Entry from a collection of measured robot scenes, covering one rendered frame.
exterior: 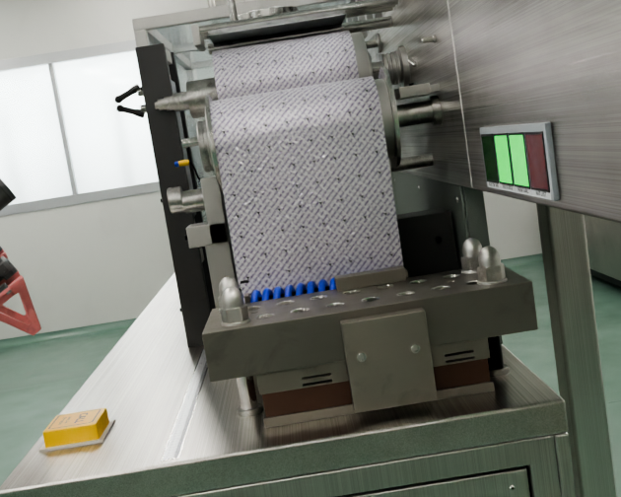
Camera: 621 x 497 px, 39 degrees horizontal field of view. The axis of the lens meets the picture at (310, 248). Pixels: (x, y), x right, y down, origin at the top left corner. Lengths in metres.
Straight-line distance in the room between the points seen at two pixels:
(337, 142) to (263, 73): 0.29
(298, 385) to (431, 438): 0.17
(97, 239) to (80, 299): 0.50
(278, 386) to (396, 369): 0.15
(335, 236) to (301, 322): 0.22
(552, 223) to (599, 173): 0.72
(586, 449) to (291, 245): 0.61
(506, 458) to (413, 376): 0.14
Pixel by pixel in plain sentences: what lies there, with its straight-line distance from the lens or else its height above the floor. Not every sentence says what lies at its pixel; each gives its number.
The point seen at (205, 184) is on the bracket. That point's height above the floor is 1.19.
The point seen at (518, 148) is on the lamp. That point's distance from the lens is 0.88.
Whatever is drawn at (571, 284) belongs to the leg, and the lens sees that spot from 1.44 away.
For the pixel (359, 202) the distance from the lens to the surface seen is 1.22.
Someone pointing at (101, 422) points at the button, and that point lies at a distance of 1.18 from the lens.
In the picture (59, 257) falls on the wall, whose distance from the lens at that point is 7.04.
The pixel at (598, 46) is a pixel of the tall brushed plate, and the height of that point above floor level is 1.27.
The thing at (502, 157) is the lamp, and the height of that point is 1.19.
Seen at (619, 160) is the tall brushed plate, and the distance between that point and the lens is 0.66.
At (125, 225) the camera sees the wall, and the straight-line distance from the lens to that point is 6.91.
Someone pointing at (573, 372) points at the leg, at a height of 0.80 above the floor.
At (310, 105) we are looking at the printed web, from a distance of 1.22.
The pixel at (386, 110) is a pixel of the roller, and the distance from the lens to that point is 1.23.
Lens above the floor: 1.24
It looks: 7 degrees down
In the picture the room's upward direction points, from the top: 9 degrees counter-clockwise
